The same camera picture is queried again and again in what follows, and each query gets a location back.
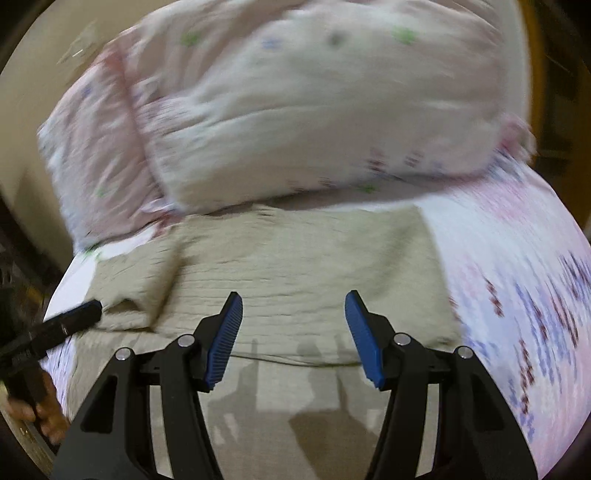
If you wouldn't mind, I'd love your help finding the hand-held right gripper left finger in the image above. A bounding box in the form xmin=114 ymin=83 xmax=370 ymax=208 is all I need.
xmin=51 ymin=292 xmax=243 ymax=480

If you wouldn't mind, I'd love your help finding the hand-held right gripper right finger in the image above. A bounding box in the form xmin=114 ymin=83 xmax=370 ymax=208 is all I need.
xmin=344 ymin=290 xmax=539 ymax=480

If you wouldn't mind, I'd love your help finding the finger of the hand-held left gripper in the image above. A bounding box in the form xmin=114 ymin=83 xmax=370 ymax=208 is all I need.
xmin=39 ymin=299 xmax=103 ymax=348

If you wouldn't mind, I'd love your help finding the grey knitted blanket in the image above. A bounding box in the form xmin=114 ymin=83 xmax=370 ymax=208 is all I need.
xmin=76 ymin=205 xmax=462 ymax=480

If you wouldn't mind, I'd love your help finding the person's left hand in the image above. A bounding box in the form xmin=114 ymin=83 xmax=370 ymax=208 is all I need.
xmin=7 ymin=370 xmax=71 ymax=445

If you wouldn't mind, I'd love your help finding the floral bed sheet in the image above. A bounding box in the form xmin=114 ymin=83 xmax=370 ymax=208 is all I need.
xmin=39 ymin=152 xmax=591 ymax=480

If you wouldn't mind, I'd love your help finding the pink floral pillow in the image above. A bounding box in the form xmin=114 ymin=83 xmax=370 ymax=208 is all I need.
xmin=134 ymin=0 xmax=536 ymax=215
xmin=37 ymin=28 xmax=185 ymax=250

